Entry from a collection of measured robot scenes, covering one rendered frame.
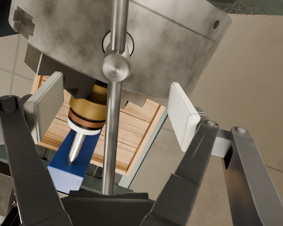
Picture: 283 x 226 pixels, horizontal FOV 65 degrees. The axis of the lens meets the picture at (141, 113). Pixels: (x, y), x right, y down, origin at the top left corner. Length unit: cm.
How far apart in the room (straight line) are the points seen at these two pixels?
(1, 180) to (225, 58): 137
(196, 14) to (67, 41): 14
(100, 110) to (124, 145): 32
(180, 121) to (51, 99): 10
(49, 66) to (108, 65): 17
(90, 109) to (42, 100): 24
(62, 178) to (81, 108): 18
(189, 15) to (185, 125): 14
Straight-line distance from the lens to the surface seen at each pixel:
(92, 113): 41
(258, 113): 182
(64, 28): 26
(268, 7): 36
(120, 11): 17
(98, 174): 83
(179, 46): 27
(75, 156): 51
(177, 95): 19
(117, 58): 16
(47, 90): 17
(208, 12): 28
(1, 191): 84
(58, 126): 73
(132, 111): 66
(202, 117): 17
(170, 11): 25
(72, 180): 52
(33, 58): 33
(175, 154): 183
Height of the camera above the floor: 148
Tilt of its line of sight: 65 degrees down
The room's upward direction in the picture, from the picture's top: 177 degrees counter-clockwise
